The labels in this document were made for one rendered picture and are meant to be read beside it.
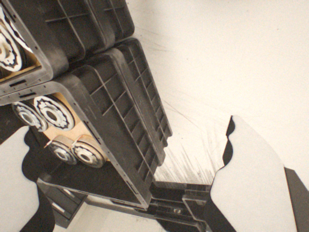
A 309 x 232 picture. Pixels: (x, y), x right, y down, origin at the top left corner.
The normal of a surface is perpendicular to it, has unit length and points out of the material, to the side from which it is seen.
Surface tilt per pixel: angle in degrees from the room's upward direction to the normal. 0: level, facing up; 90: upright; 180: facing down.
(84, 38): 90
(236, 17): 0
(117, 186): 90
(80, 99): 90
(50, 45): 90
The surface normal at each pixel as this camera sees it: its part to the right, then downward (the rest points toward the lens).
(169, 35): -0.33, 0.60
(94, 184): -0.32, -0.79
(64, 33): 0.89, -0.07
